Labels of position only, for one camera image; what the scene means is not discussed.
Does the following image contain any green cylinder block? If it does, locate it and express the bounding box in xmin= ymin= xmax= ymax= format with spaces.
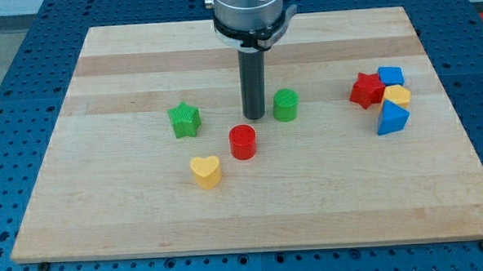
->
xmin=273 ymin=88 xmax=299 ymax=122

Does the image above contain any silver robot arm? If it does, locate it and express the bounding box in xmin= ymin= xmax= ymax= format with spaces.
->
xmin=204 ymin=0 xmax=297 ymax=54

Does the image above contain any green star block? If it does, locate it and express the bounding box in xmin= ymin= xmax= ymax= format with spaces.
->
xmin=167 ymin=101 xmax=201 ymax=138

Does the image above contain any red star block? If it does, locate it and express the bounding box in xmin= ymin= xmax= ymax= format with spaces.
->
xmin=349 ymin=73 xmax=386 ymax=109

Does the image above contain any red cylinder block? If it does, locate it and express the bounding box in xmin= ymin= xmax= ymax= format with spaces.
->
xmin=228 ymin=125 xmax=257 ymax=160

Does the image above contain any yellow heart block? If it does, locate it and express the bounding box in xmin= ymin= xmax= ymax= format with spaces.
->
xmin=189 ymin=155 xmax=222 ymax=190

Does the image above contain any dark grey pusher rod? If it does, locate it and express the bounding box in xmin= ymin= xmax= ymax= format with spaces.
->
xmin=238 ymin=51 xmax=266 ymax=120

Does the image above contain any wooden board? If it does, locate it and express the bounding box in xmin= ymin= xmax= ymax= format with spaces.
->
xmin=11 ymin=7 xmax=483 ymax=264

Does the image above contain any blue triangle block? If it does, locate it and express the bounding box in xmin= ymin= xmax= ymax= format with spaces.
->
xmin=377 ymin=100 xmax=410 ymax=136

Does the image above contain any blue cube block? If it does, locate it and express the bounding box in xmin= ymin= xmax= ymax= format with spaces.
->
xmin=378 ymin=66 xmax=405 ymax=86

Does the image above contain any yellow hexagon block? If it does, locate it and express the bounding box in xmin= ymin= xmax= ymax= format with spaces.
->
xmin=381 ymin=84 xmax=411 ymax=108

